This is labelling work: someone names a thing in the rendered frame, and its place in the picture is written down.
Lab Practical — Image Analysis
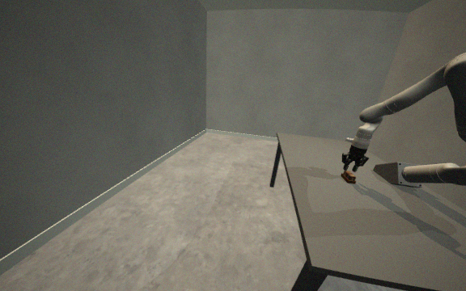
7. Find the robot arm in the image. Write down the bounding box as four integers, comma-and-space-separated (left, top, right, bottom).
345, 53, 466, 186

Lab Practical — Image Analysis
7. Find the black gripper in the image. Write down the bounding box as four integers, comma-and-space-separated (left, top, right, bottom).
342, 145, 369, 172

